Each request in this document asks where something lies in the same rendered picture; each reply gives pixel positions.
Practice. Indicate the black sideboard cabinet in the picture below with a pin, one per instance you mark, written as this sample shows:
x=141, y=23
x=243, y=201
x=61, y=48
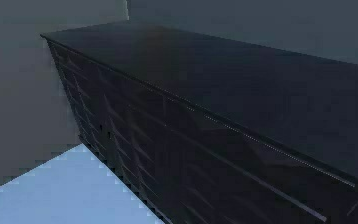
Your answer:
x=203, y=116

